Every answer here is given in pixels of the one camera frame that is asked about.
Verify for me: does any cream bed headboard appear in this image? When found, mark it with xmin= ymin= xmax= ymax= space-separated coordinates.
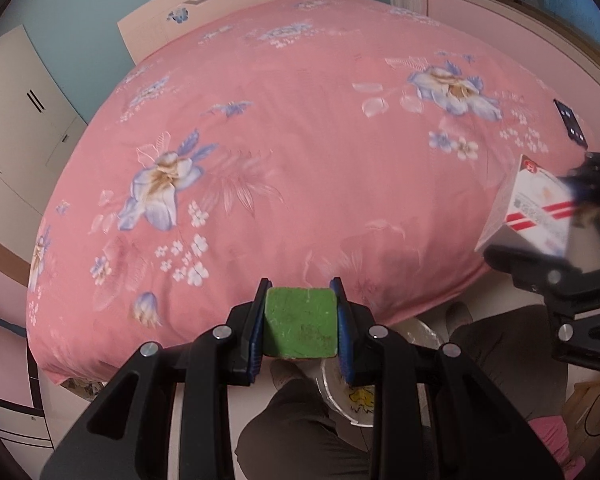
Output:
xmin=117 ymin=0 xmax=338 ymax=63

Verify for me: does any person's right leg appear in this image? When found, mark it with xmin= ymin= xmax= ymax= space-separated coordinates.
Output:
xmin=445 ymin=302 xmax=571 ymax=423

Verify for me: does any person's leg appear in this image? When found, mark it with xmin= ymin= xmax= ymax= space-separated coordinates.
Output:
xmin=235 ymin=360 xmax=376 ymax=480
xmin=445 ymin=302 xmax=571 ymax=423

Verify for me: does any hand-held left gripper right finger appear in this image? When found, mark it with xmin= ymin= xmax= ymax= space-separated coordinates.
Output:
xmin=330 ymin=276 xmax=563 ymax=480

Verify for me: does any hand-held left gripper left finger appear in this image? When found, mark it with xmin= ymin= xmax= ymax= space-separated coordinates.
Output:
xmin=40 ymin=277 xmax=273 ymax=480

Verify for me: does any small white red-striped box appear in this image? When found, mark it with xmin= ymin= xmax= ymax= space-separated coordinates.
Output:
xmin=474 ymin=155 xmax=583 ymax=256

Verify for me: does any person's left leg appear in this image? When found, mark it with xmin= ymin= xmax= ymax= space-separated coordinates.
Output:
xmin=235 ymin=360 xmax=376 ymax=480

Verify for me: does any white wardrobe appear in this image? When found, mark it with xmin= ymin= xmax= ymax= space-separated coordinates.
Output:
xmin=0 ymin=25 xmax=88 ymax=216

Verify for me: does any pink floral bedspread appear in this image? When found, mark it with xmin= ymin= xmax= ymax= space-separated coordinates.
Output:
xmin=25 ymin=0 xmax=600 ymax=386

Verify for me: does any green cube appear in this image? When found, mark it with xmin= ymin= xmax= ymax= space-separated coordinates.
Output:
xmin=263 ymin=286 xmax=340 ymax=360

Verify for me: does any black remote control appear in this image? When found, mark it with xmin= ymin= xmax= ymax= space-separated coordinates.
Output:
xmin=552 ymin=99 xmax=588 ymax=148

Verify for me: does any pink cushion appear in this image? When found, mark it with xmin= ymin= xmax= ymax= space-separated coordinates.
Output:
xmin=527 ymin=417 xmax=581 ymax=466

